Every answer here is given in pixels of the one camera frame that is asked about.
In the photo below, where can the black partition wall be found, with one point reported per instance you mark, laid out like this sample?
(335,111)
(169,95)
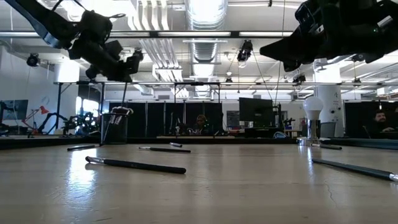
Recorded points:
(155,119)
(357,119)

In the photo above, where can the dark wall screen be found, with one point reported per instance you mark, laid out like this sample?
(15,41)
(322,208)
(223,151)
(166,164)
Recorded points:
(15,109)

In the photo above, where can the black spotlight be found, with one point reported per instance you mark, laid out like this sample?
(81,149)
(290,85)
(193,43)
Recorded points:
(33,60)

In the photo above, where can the black mesh cup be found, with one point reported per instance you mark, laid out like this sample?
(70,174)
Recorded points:
(115,133)

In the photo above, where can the silver ventilation duct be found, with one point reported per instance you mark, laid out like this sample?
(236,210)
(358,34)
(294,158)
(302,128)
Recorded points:
(205,18)

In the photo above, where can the black monitor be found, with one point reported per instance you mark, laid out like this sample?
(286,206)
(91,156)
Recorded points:
(256,112)

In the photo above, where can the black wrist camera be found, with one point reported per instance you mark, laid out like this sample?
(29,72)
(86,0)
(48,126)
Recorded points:
(114,49)
(308,17)

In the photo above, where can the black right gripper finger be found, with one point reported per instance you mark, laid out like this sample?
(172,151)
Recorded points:
(292,65)
(289,48)

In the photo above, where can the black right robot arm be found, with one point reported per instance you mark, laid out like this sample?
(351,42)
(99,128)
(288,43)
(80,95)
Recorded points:
(390,40)

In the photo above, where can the person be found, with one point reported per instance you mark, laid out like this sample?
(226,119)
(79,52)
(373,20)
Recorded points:
(201,119)
(380,118)

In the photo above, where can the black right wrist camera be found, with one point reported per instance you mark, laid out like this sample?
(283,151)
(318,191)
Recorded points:
(308,17)

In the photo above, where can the long thin makeup brush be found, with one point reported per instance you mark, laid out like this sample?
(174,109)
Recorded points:
(354,169)

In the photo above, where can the pen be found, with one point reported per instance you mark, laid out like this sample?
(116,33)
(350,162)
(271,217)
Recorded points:
(176,144)

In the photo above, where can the red desk lamp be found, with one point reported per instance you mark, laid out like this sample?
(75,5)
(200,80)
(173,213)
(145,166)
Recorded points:
(44,109)

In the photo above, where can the blue rounded object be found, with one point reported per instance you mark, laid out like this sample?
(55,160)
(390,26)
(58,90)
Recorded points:
(281,135)

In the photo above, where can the white round column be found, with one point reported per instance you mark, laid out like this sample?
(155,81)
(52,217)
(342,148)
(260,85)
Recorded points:
(334,105)

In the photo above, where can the black background robot arm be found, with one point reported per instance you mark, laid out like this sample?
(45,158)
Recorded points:
(81,123)

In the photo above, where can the black overhead camera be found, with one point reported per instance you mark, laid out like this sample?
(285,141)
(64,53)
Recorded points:
(245,51)

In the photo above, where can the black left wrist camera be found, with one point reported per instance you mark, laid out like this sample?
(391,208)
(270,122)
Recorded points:
(114,49)

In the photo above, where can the white bulb on chrome stand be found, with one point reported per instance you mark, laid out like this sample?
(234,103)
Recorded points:
(313,107)

